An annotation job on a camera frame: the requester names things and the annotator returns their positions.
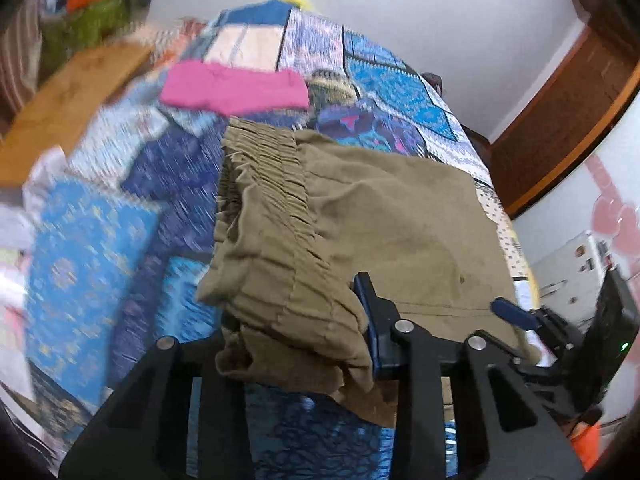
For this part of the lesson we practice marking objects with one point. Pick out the green patterned storage bag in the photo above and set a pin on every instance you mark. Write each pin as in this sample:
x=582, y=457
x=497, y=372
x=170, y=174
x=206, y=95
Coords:
x=64, y=35

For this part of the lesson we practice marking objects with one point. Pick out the blue patchwork bedspread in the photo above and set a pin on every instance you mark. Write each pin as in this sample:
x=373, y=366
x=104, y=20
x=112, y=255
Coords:
x=127, y=232

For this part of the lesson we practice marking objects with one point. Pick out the olive brown pants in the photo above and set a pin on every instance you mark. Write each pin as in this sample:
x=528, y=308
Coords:
x=299, y=215

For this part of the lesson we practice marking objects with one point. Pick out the brown wooden door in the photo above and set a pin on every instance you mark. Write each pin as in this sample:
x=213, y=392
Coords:
x=574, y=110

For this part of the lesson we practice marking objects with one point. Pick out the striped pink curtain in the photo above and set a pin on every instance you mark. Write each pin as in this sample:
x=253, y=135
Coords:
x=21, y=44

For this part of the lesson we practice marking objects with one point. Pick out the orange sleeve forearm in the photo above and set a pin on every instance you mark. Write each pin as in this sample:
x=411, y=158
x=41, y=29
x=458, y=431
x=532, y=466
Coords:
x=585, y=441

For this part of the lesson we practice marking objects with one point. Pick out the white cabinet with stickers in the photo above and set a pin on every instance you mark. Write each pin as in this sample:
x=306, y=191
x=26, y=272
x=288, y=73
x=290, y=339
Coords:
x=587, y=222

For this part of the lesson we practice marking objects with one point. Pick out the wooden cutout board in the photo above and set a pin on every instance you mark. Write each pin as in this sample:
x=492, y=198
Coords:
x=60, y=111

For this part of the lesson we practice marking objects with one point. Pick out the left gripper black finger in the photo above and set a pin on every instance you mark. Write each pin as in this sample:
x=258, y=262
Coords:
x=409, y=354

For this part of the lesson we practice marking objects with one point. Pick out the folded pink cloth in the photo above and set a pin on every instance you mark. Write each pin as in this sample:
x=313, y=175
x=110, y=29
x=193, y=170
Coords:
x=230, y=91

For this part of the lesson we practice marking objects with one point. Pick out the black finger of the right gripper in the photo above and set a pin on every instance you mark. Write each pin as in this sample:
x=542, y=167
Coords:
x=513, y=314

